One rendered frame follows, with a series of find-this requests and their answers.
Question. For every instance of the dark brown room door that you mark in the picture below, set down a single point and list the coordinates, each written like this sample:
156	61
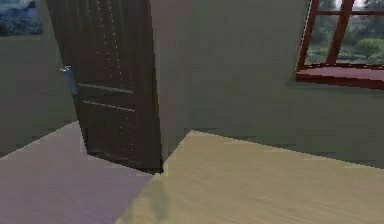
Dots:
113	66

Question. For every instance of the blue framed wall picture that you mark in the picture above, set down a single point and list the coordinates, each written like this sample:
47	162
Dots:
20	16

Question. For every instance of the red framed window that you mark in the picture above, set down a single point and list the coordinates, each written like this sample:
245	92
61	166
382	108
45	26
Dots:
340	40

